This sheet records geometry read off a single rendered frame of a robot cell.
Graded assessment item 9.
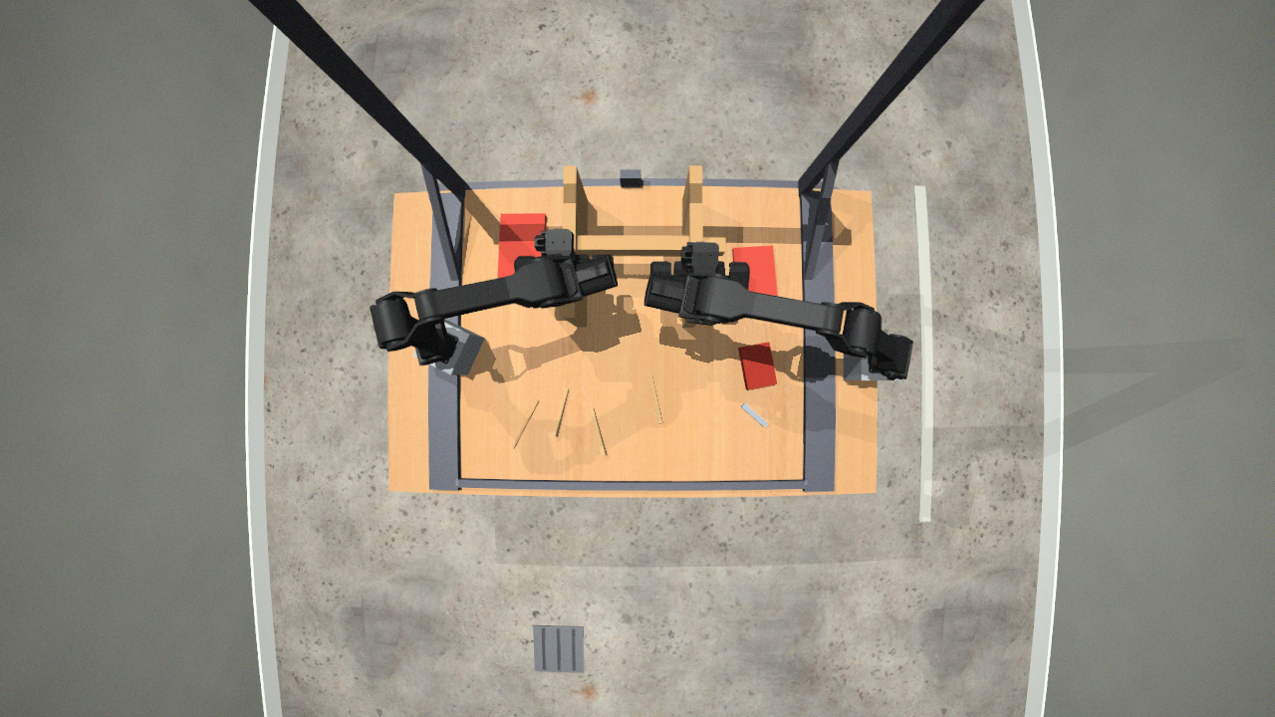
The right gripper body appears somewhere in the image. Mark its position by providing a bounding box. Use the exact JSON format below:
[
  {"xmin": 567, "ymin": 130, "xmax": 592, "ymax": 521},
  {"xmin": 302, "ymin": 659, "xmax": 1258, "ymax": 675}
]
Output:
[{"xmin": 514, "ymin": 255, "xmax": 615, "ymax": 270}]

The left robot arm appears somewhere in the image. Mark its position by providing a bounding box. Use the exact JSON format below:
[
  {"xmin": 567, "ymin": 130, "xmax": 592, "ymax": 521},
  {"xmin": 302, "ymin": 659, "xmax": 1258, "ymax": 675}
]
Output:
[{"xmin": 643, "ymin": 242, "xmax": 913, "ymax": 380}]

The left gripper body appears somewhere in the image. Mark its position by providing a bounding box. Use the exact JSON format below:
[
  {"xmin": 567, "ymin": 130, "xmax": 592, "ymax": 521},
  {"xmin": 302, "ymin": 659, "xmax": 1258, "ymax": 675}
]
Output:
[{"xmin": 650, "ymin": 262, "xmax": 750, "ymax": 290}]

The wooden end board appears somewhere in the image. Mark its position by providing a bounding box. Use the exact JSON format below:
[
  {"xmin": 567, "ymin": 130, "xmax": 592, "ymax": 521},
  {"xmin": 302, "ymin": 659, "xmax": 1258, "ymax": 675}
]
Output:
[
  {"xmin": 562, "ymin": 166, "xmax": 588, "ymax": 328},
  {"xmin": 682, "ymin": 166, "xmax": 703, "ymax": 328}
]

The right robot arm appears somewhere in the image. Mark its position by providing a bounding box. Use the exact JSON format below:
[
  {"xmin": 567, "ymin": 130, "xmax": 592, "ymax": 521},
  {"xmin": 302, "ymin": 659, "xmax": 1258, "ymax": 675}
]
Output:
[{"xmin": 370, "ymin": 228, "xmax": 618, "ymax": 366}]

